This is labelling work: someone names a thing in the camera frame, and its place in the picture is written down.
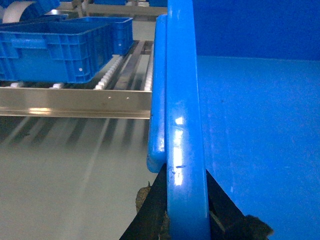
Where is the blue shelf crate near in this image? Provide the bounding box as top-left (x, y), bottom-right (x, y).
top-left (0, 21), bottom-right (113, 84)

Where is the large blue plastic crate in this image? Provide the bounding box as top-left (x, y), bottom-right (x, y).
top-left (147, 0), bottom-right (320, 240)

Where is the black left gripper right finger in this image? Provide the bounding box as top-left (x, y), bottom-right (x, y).
top-left (206, 171), bottom-right (274, 240)

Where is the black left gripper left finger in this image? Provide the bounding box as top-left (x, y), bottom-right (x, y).
top-left (120, 164), bottom-right (171, 240)

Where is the blue shelf crate behind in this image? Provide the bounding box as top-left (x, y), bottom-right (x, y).
top-left (66, 16), bottom-right (134, 56)

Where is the blue shelf crate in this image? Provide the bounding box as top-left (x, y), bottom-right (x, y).
top-left (66, 16), bottom-right (134, 56)
top-left (0, 21), bottom-right (113, 84)

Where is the steel roller flow rack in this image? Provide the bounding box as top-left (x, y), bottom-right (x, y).
top-left (0, 40), bottom-right (154, 119)

